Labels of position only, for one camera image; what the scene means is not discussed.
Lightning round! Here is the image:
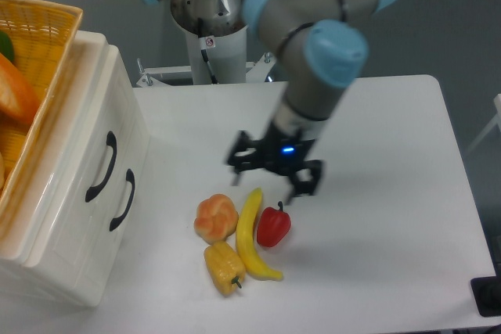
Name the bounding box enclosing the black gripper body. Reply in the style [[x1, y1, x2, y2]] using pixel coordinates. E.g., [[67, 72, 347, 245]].
[[252, 122, 316, 176]]

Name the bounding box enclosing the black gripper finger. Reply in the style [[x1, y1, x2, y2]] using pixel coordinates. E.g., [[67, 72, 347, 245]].
[[286, 160, 323, 205], [226, 131, 265, 186]]

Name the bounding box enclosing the white drawer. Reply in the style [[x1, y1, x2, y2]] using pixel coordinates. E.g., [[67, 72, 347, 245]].
[[23, 45, 150, 307]]

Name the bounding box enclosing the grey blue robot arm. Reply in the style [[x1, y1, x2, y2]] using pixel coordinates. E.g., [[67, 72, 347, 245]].
[[143, 0, 396, 197]]

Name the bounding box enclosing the white drawer cabinet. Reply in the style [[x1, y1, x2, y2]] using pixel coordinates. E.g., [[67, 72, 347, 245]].
[[0, 30, 151, 308]]

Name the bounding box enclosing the red toy bell pepper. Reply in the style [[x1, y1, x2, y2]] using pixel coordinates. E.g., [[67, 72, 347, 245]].
[[256, 201, 291, 248]]

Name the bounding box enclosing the orange knotted bread roll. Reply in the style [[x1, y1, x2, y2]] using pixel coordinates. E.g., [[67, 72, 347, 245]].
[[193, 193, 239, 244]]

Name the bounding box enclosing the yellow toy banana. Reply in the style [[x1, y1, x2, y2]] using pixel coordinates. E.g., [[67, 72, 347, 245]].
[[236, 188, 283, 282]]

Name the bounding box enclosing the yellow toy bell pepper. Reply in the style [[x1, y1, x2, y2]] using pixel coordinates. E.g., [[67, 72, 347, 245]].
[[204, 241, 246, 296]]

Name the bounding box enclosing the black device at edge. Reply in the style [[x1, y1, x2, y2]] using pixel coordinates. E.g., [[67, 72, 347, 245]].
[[470, 276, 500, 318]]

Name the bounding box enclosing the orange baguette bread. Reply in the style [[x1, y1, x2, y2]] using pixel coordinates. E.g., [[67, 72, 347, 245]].
[[1, 55, 40, 124]]

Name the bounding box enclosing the yellow wicker basket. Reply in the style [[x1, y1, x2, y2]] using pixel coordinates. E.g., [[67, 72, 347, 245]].
[[1, 0, 83, 229]]

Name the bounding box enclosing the green toy pepper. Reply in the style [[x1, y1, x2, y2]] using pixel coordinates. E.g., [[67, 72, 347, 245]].
[[0, 31, 15, 63]]

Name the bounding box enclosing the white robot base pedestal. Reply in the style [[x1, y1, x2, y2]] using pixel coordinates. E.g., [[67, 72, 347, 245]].
[[137, 0, 276, 87]]

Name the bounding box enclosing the black lower drawer handle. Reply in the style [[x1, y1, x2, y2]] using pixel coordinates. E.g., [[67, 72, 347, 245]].
[[109, 168, 136, 232]]

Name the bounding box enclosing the black drawer handle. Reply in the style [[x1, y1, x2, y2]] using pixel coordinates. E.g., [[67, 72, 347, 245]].
[[109, 168, 136, 232], [85, 131, 117, 203]]

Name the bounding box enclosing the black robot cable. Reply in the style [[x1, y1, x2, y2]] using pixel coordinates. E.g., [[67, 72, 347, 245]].
[[197, 16, 218, 84]]

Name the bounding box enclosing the black top drawer handle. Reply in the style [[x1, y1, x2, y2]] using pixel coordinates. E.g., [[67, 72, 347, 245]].
[[85, 131, 117, 203]]

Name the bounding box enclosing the white frame at right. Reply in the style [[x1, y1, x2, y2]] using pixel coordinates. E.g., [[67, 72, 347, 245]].
[[466, 94, 501, 156]]

